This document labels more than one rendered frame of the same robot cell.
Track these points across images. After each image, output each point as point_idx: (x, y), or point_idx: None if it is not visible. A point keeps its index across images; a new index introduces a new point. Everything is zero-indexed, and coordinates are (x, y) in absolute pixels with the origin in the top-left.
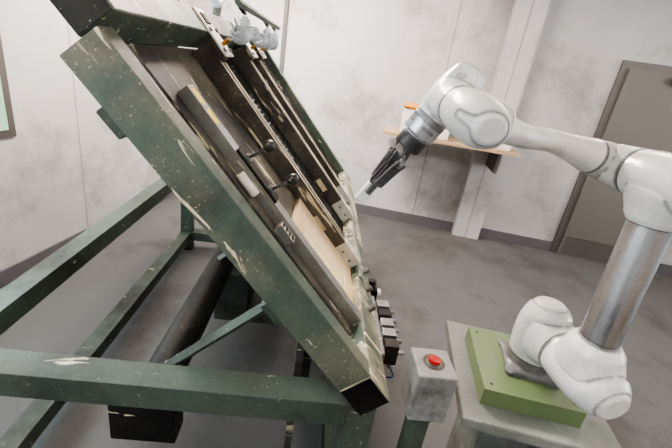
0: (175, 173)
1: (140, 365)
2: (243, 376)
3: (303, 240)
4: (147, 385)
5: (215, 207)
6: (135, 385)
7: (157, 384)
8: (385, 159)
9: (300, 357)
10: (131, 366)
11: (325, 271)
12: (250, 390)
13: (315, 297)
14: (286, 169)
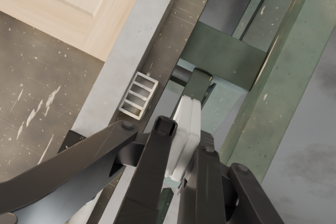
0: None
1: (208, 107)
2: (251, 38)
3: (136, 48)
4: (232, 106)
5: None
6: (229, 112)
7: (233, 100)
8: (61, 217)
9: None
10: (207, 111)
11: None
12: (273, 36)
13: (292, 70)
14: None
